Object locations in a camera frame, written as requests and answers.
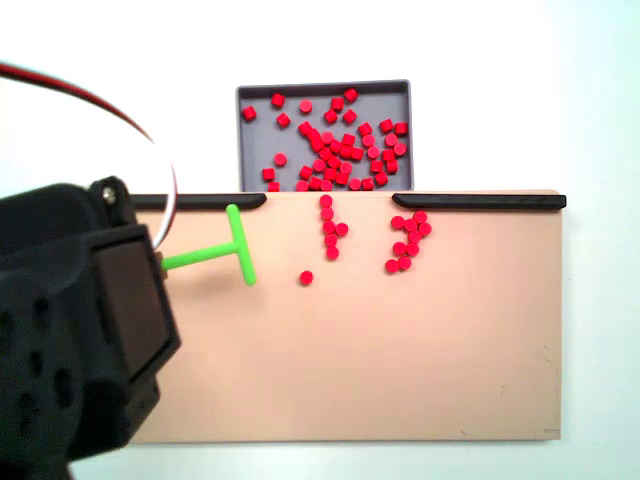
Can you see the grey rectangular tray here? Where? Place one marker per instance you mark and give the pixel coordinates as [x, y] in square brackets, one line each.
[257, 145]

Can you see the green T-shaped pusher tool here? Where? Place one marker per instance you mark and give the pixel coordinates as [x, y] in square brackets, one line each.
[243, 250]

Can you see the red cylindrical granule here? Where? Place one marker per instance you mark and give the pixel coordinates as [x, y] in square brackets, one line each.
[330, 240]
[346, 151]
[392, 266]
[381, 178]
[412, 249]
[306, 106]
[376, 166]
[373, 152]
[368, 140]
[365, 129]
[342, 178]
[401, 128]
[348, 140]
[386, 125]
[278, 100]
[332, 253]
[326, 185]
[398, 222]
[330, 174]
[319, 165]
[314, 135]
[329, 227]
[420, 216]
[268, 174]
[337, 104]
[336, 147]
[410, 225]
[327, 137]
[305, 173]
[404, 262]
[392, 166]
[388, 155]
[346, 167]
[391, 140]
[400, 149]
[399, 248]
[349, 116]
[305, 128]
[280, 159]
[283, 120]
[424, 229]
[315, 183]
[326, 200]
[249, 113]
[415, 236]
[367, 183]
[317, 145]
[306, 277]
[334, 162]
[357, 153]
[273, 187]
[327, 214]
[342, 229]
[325, 153]
[355, 184]
[302, 186]
[350, 94]
[330, 116]

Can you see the black guide rail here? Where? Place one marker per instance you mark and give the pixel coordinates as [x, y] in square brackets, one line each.
[480, 202]
[205, 201]

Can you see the beige rectangular board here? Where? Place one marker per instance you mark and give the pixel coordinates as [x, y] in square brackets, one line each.
[375, 350]

